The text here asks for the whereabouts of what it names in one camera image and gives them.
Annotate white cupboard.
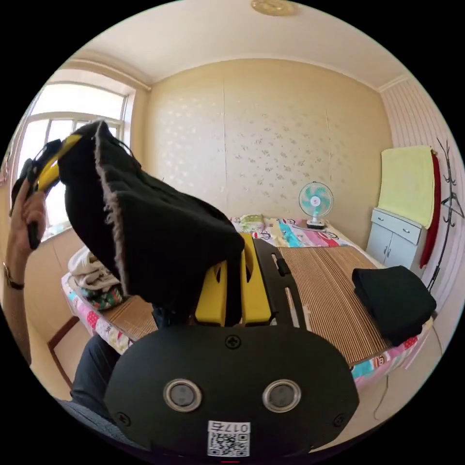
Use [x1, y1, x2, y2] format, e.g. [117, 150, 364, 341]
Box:
[364, 207, 425, 279]

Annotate pile of clothes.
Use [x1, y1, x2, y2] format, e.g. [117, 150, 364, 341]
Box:
[68, 246, 132, 311]

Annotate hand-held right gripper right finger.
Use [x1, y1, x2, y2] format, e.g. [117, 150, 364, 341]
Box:
[240, 233, 273, 325]

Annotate red cloth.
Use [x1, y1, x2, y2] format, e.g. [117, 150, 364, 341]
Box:
[419, 150, 442, 270]

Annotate folded black garment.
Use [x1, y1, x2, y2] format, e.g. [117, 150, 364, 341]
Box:
[351, 265, 438, 348]

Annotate person's left hand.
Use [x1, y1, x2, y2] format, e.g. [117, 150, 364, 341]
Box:
[5, 177, 48, 280]

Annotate small white teal fan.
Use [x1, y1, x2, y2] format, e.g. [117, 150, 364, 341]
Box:
[298, 181, 335, 231]

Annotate bed with woven mat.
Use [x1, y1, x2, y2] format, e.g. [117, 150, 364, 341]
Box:
[61, 213, 438, 394]

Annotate yellow towel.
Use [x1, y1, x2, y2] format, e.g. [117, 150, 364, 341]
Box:
[377, 145, 435, 230]

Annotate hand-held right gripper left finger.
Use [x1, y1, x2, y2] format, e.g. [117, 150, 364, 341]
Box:
[195, 260, 229, 325]

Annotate window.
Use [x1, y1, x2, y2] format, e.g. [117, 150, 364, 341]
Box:
[6, 81, 132, 242]

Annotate round ceiling lamp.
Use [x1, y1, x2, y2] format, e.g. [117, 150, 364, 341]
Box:
[250, 0, 301, 17]

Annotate person's left forearm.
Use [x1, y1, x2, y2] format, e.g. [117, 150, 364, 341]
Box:
[0, 261, 34, 366]

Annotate black coat rack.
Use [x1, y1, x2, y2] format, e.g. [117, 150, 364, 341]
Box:
[428, 137, 465, 293]

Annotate black pants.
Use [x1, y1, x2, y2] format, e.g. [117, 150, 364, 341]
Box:
[58, 120, 246, 325]

